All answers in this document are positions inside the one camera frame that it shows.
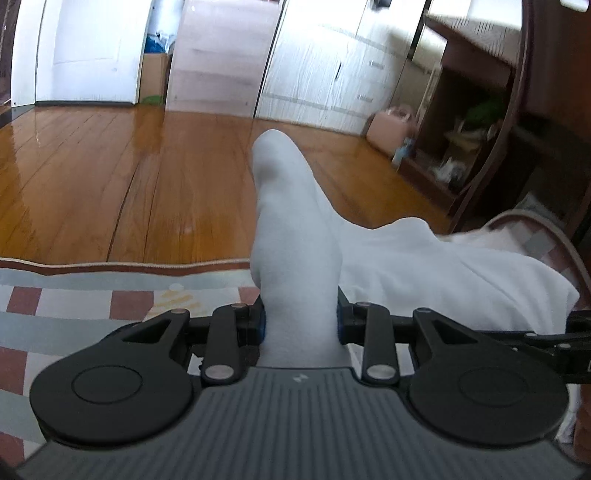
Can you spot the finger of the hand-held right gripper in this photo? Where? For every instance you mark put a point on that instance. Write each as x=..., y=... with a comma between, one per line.
x=554, y=344

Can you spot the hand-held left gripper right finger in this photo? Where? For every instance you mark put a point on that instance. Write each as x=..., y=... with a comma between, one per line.
x=340, y=323

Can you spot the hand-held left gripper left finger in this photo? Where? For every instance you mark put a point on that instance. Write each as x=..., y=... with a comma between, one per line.
x=262, y=325

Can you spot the white sweatshirt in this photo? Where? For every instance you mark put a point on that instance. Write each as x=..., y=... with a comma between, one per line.
x=295, y=230

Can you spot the small blue white bottle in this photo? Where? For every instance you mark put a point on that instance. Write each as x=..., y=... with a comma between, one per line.
x=402, y=151

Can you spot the red grey checked mat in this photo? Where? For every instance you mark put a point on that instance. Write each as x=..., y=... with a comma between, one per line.
x=69, y=323

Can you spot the pink bag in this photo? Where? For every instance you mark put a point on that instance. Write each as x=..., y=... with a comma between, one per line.
x=390, y=129

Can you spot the dark wooden shelf unit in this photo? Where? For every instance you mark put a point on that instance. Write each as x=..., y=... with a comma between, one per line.
x=503, y=138

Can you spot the green plant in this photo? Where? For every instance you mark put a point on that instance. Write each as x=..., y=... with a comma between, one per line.
x=485, y=113

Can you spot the white drawer cabinet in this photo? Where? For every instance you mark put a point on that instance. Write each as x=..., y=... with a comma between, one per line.
x=332, y=69

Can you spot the wood pattern wardrobe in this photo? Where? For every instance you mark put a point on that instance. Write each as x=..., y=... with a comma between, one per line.
x=221, y=60

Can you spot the cardboard box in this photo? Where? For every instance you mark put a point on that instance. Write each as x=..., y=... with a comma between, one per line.
x=154, y=76

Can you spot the brown wooden shelf unit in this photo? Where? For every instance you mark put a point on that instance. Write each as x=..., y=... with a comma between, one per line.
x=475, y=60

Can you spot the blue plastic bag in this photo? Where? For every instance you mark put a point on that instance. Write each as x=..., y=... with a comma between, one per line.
x=159, y=42

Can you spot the white door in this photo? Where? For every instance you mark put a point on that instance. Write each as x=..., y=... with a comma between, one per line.
x=83, y=46

